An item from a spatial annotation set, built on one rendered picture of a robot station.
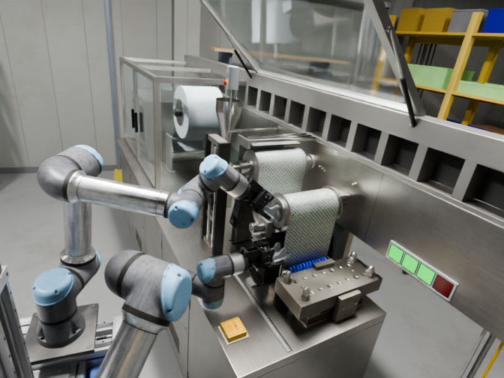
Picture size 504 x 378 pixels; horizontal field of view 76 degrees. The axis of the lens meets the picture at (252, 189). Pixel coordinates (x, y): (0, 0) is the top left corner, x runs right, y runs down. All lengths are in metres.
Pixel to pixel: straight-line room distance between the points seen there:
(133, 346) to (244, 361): 0.46
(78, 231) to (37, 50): 3.59
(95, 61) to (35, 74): 0.68
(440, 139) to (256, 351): 0.89
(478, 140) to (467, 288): 0.43
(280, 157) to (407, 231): 0.56
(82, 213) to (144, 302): 0.52
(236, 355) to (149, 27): 4.00
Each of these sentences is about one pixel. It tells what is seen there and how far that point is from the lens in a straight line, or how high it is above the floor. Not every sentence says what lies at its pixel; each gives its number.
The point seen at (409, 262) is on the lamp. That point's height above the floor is 1.19.
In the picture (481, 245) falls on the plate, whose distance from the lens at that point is 1.12.
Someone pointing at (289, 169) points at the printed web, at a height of 1.34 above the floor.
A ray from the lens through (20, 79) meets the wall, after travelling 4.74.
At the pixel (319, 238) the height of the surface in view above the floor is 1.13.
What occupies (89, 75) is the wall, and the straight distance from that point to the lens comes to 4.61.
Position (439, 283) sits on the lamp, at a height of 1.19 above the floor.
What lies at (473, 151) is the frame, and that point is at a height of 1.60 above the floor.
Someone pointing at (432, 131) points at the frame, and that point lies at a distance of 1.16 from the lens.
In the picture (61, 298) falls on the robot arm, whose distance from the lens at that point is 1.26.
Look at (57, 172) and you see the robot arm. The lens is 1.03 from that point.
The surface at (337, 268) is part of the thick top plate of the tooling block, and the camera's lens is 1.38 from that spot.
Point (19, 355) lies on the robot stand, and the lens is 1.20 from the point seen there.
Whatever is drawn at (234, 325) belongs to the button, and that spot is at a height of 0.92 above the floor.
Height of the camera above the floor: 1.82
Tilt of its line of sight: 24 degrees down
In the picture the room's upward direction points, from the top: 6 degrees clockwise
